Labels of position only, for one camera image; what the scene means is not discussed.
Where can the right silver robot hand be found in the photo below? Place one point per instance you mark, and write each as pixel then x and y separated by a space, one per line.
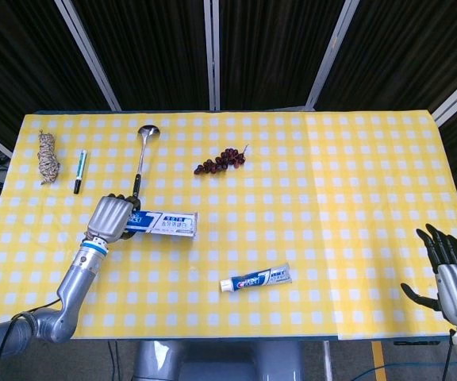
pixel 452 278

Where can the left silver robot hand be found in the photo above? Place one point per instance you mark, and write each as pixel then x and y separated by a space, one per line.
pixel 107 218

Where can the blue white toothpaste box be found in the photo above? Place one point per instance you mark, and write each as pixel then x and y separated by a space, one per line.
pixel 169 224

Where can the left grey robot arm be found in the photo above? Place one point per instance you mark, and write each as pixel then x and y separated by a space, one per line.
pixel 58 297

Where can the blue white toothpaste tube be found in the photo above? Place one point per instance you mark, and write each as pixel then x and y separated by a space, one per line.
pixel 258 279

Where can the green white marker pen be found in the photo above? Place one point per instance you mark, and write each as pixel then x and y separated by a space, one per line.
pixel 80 170

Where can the bundle of beige twine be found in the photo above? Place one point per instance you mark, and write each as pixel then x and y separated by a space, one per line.
pixel 48 158

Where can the yellow white checkered tablecloth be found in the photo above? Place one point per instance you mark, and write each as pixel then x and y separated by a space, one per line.
pixel 228 222

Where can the bunch of dark red grapes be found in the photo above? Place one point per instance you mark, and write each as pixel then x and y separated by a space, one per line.
pixel 220 160

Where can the grey robot torso base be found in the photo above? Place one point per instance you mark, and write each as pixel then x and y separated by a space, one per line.
pixel 220 361

